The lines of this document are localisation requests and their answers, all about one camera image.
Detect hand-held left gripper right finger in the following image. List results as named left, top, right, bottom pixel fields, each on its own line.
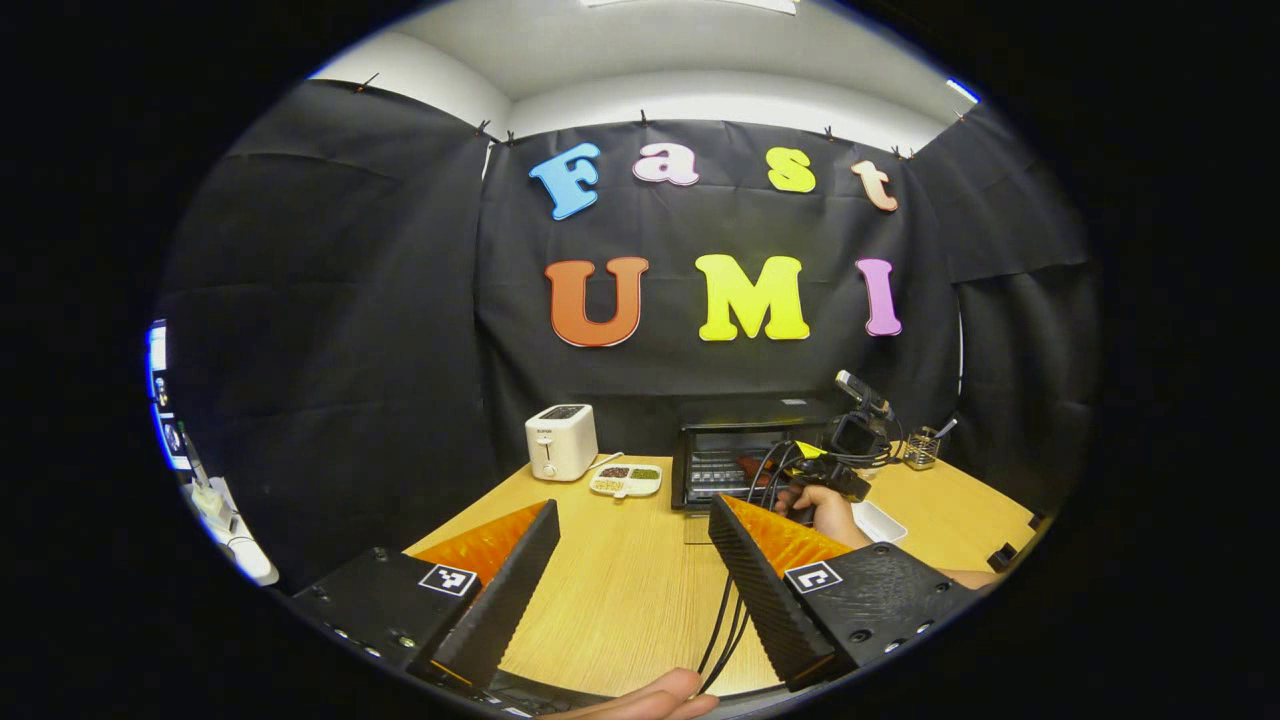
left=708, top=493, right=986, bottom=693

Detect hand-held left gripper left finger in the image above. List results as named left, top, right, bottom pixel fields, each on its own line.
left=285, top=499, right=563, bottom=691

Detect black electric oven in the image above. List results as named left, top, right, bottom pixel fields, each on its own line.
left=670, top=393, right=846, bottom=546

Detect small white tray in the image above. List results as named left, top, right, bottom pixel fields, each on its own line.
left=850, top=500, right=909, bottom=545

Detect white toaster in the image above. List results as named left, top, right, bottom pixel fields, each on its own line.
left=525, top=404, right=599, bottom=482

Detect white divided snack plate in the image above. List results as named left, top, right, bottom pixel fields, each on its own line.
left=589, top=463, right=663, bottom=499

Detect black clamp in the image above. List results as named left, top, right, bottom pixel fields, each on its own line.
left=987, top=512, right=1047, bottom=573

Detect white device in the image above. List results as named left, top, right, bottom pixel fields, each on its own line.
left=183, top=470, right=280, bottom=587

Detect black backdrop cloth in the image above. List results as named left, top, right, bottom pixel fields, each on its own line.
left=155, top=80, right=1101, bottom=591

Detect computer monitor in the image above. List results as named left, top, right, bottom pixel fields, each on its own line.
left=147, top=320, right=193, bottom=471

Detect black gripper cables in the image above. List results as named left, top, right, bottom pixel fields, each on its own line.
left=697, top=440, right=801, bottom=694

